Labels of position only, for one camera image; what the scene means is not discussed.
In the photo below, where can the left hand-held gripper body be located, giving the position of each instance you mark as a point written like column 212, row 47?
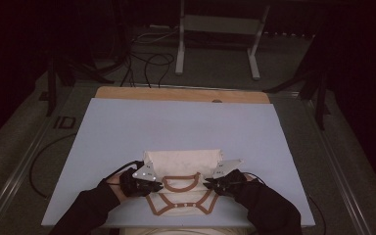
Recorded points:
column 137, row 186

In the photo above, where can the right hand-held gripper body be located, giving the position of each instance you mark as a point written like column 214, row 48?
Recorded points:
column 230, row 182

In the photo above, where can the cream baby bodysuit brown trim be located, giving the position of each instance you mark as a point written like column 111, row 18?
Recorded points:
column 182, row 163

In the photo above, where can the person's left hand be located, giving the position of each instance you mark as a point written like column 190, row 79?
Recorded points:
column 116, row 186

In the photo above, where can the person's right hand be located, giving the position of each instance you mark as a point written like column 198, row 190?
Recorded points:
column 252, row 178

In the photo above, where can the light blue mat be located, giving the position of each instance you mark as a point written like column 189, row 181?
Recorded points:
column 163, row 127

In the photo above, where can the dark metal stand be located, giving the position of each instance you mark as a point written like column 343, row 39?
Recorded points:
column 319, row 84
column 51, row 84

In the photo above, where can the white power strip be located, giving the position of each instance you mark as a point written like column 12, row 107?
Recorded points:
column 160, row 27

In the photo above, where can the white metal stand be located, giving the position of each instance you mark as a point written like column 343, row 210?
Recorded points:
column 220, row 24

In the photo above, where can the metal floor rail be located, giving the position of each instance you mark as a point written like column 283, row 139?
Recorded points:
column 16, row 169
column 336, row 176

